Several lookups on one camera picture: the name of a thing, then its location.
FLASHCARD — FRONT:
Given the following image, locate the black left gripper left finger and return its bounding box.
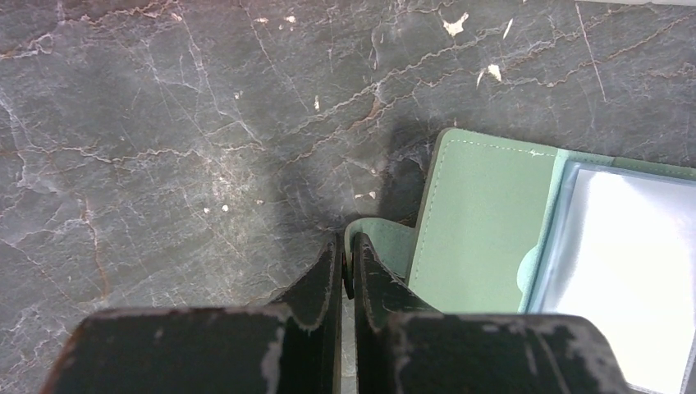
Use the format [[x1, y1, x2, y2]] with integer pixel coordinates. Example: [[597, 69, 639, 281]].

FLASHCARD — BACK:
[[42, 235, 343, 393]]

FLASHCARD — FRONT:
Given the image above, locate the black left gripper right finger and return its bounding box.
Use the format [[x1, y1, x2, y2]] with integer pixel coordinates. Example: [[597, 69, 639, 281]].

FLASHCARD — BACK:
[[352, 233, 629, 393]]

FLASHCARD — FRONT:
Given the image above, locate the white bin left compartment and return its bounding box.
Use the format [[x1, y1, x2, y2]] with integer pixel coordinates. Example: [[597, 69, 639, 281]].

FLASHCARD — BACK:
[[579, 0, 696, 7]]

